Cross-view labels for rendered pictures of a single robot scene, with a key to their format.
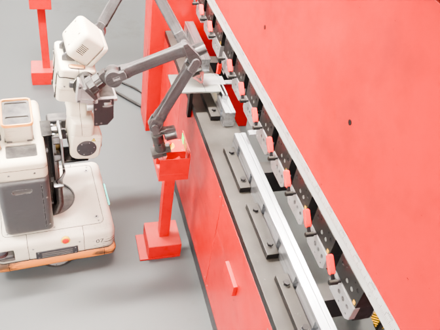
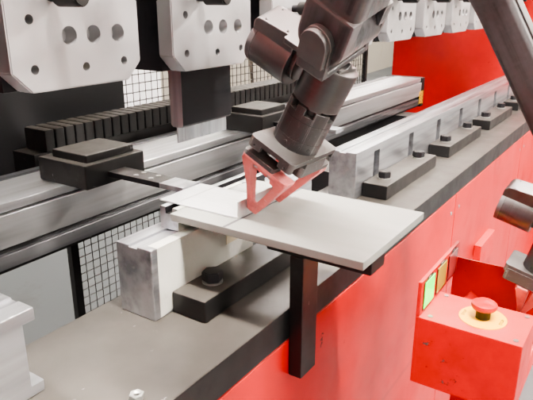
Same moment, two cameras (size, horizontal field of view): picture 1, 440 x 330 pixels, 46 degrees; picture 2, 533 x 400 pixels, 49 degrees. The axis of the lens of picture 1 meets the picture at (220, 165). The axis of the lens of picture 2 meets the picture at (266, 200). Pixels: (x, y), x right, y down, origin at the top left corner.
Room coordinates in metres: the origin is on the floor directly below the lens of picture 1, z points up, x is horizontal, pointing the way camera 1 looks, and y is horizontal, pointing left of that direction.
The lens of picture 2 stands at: (2.88, 0.77, 1.25)
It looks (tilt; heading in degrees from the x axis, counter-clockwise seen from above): 19 degrees down; 235
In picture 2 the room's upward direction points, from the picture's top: straight up
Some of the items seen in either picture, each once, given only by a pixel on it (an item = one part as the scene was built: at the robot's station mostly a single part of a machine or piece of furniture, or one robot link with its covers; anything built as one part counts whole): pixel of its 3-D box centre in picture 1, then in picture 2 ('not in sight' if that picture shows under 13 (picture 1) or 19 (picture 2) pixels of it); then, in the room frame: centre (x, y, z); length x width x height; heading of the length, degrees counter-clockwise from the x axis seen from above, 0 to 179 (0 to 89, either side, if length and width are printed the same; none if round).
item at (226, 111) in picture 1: (220, 99); (230, 232); (2.45, 0.07, 0.92); 0.39 x 0.06 x 0.10; 22
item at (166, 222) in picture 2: (220, 86); (216, 198); (2.48, 0.08, 0.99); 0.20 x 0.03 x 0.03; 22
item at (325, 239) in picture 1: (330, 238); not in sight; (1.22, -0.42, 1.26); 0.15 x 0.09 x 0.17; 22
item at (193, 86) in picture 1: (194, 83); (297, 216); (2.45, 0.22, 1.00); 0.26 x 0.18 x 0.01; 112
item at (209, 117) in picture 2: not in sight; (201, 100); (2.50, 0.09, 1.13); 0.10 x 0.02 x 0.10; 22
